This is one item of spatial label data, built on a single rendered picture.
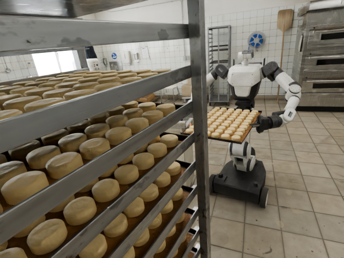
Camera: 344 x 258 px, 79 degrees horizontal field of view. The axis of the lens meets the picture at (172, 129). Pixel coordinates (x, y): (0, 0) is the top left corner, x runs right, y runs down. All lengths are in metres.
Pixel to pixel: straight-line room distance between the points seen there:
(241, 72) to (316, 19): 3.15
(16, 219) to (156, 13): 6.23
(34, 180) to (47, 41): 0.17
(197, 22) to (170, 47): 5.71
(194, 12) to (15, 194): 0.46
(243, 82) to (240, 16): 4.03
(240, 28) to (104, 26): 5.55
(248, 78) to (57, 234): 1.74
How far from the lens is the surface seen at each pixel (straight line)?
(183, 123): 1.89
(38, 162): 0.39
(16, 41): 0.26
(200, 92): 0.53
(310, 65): 4.92
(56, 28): 0.29
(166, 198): 0.52
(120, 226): 0.47
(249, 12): 5.84
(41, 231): 0.39
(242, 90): 1.94
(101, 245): 0.45
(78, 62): 0.82
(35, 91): 0.45
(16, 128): 0.26
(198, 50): 0.52
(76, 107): 0.29
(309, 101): 5.11
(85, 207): 0.40
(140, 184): 0.42
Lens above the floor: 1.57
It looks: 22 degrees down
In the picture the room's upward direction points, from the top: 6 degrees counter-clockwise
